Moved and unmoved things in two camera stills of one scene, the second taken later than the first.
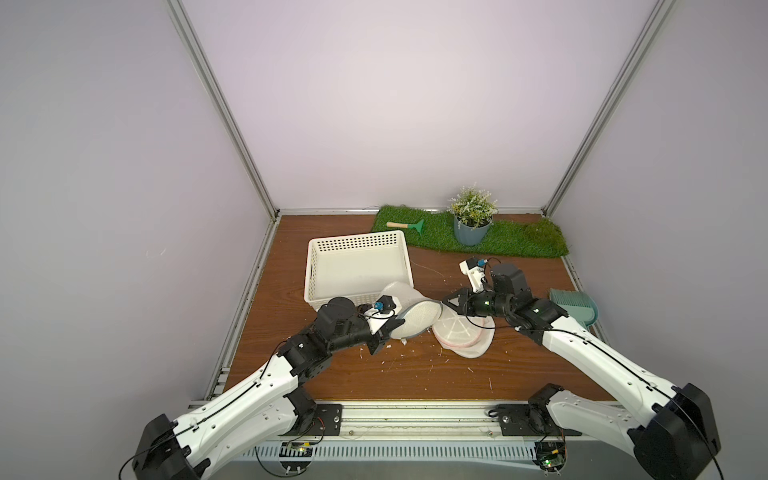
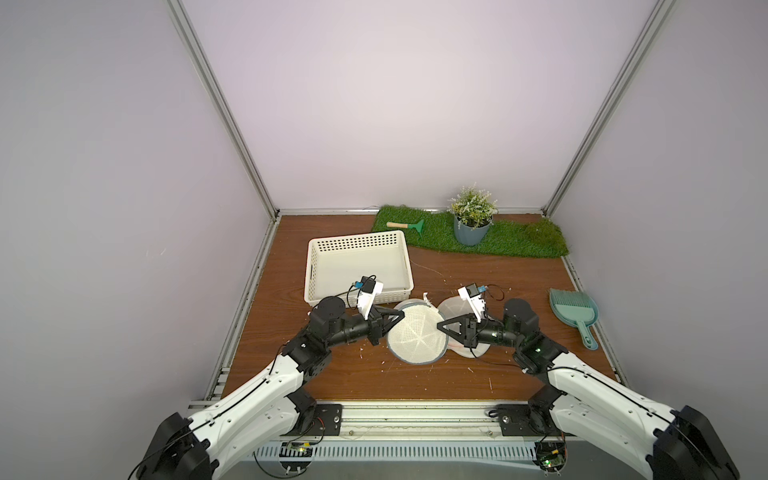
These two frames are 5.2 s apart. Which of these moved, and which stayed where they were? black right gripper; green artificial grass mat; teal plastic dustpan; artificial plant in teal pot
Moved: black right gripper
Stayed: teal plastic dustpan; green artificial grass mat; artificial plant in teal pot
